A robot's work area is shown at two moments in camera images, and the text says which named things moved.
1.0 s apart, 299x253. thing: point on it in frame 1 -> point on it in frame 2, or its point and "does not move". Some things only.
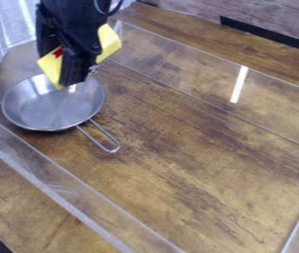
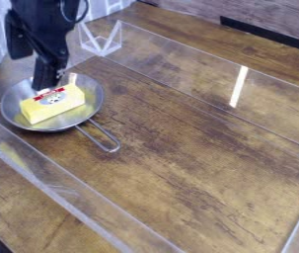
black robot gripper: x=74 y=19 -> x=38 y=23
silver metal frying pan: x=38 y=106 does not move
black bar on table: x=265 y=33 does not move
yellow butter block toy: x=110 y=43 -> x=51 y=104
